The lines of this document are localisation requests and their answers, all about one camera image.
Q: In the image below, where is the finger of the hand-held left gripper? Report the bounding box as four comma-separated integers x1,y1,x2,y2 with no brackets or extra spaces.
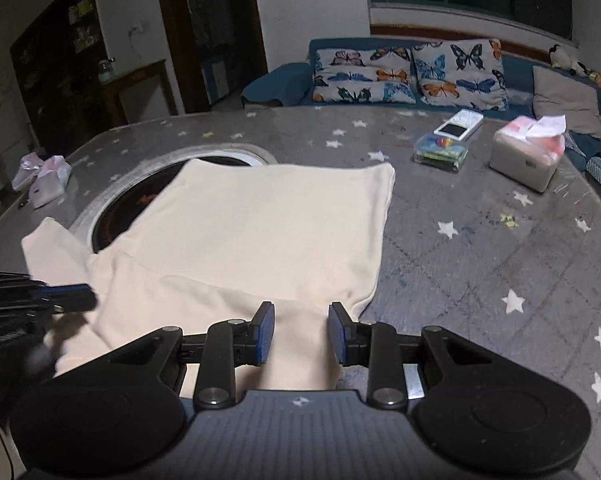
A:
0,270,94,294
28,290,100,314

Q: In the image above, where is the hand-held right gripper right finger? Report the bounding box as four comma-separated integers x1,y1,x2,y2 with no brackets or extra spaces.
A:
329,301,517,410

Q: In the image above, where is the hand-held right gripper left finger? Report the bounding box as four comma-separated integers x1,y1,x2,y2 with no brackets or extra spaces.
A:
87,301,276,411

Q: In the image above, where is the cream shirt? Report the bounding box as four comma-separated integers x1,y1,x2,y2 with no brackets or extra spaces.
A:
20,157,396,393

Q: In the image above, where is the black round induction cooktop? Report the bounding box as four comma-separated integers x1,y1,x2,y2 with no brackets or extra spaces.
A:
73,144,278,256

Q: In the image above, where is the pink and white plastic bag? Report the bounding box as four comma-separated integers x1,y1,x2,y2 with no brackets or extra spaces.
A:
30,156,72,209

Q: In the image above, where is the crumpled white plastic bag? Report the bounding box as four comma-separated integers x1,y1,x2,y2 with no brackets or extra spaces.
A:
11,152,46,191

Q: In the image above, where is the grey star-print table cover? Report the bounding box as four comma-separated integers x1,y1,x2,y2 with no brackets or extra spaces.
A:
0,105,601,480

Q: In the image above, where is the clear plastic box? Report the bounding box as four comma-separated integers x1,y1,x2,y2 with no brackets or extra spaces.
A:
413,132,469,173

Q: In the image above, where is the wooden side table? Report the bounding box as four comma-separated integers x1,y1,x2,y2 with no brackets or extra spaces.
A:
100,59,178,128

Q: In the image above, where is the dark wooden shelf cabinet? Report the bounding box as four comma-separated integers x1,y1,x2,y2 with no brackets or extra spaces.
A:
9,0,111,161

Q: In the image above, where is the white remote control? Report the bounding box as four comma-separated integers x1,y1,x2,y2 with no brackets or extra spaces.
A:
435,109,484,140

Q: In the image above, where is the blue sofa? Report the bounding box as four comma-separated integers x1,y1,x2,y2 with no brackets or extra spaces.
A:
240,35,601,211

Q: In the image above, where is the white tissue box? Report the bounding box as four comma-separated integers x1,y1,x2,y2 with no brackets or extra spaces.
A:
489,114,567,193

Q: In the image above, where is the wide butterfly print cushion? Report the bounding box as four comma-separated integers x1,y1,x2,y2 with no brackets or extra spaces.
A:
311,46,417,106

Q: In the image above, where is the blue and white cabinet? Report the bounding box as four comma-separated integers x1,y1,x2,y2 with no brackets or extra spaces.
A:
200,55,231,103

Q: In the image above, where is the square butterfly print cushion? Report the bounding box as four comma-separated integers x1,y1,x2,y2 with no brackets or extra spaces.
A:
411,38,509,112

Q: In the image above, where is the beige cushion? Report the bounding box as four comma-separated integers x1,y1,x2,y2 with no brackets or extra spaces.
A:
531,65,601,136

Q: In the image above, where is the black and white plush toy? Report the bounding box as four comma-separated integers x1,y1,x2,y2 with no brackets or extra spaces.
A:
548,44,589,76

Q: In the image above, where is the wooden door frame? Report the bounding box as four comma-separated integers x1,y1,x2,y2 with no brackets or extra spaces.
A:
153,0,268,113

